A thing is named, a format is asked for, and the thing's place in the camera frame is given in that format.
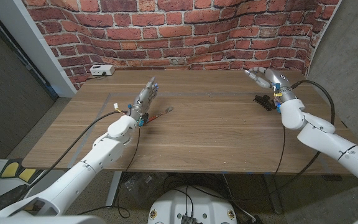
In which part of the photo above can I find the white power strip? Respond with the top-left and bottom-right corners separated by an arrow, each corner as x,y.
89,64 -> 116,77

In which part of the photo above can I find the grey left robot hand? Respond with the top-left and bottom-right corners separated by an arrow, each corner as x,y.
128,77 -> 160,124

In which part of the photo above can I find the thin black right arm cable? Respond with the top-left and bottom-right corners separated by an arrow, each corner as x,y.
222,124 -> 286,200

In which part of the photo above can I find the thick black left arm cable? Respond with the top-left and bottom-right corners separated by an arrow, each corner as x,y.
26,110 -> 127,190

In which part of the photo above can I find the clear plastic bag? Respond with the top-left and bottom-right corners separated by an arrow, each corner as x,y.
124,174 -> 155,194

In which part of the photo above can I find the white base with yellow pads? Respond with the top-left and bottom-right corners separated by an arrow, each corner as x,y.
0,158 -> 43,206

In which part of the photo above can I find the grey table leg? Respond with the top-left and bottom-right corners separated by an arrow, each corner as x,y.
262,174 -> 284,215
105,170 -> 124,209

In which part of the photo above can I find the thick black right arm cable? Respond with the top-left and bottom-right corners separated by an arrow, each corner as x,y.
163,80 -> 336,200

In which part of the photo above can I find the white pillar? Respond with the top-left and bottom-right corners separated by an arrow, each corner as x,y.
0,0 -> 78,99

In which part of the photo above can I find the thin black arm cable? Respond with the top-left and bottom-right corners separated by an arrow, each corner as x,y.
78,126 -> 141,219
222,124 -> 286,200

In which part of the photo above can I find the black hair claw clip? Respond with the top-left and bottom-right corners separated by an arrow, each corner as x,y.
252,95 -> 277,111

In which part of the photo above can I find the black power strip cable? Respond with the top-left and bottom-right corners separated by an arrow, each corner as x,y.
85,73 -> 107,81

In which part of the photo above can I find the dark grey perforated panel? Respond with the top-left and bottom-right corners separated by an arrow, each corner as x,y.
0,6 -> 58,159

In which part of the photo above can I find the fork with red handle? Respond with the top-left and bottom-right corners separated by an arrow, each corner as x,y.
146,106 -> 174,124

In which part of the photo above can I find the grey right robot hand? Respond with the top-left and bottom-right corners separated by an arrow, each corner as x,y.
243,67 -> 296,103

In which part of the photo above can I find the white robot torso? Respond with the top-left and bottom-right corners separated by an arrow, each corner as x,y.
147,185 -> 238,224

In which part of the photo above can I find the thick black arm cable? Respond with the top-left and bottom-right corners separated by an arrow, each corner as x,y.
26,110 -> 127,190
163,80 -> 336,200

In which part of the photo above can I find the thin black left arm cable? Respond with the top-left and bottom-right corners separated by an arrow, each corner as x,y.
78,126 -> 141,219

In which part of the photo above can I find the red brick print backdrop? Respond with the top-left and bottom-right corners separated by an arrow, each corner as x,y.
22,0 -> 343,91

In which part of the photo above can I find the black torso cable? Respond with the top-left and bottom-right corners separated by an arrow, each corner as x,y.
168,186 -> 195,218

